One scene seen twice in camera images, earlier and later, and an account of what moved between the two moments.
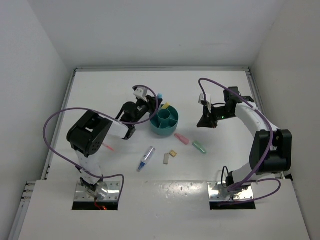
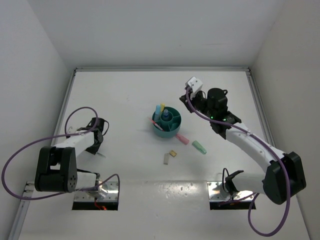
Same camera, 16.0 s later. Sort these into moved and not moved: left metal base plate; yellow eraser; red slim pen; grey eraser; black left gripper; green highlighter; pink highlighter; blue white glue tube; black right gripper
Moved: red slim pen; blue white glue tube; black left gripper; black right gripper
Not moved: left metal base plate; yellow eraser; green highlighter; grey eraser; pink highlighter
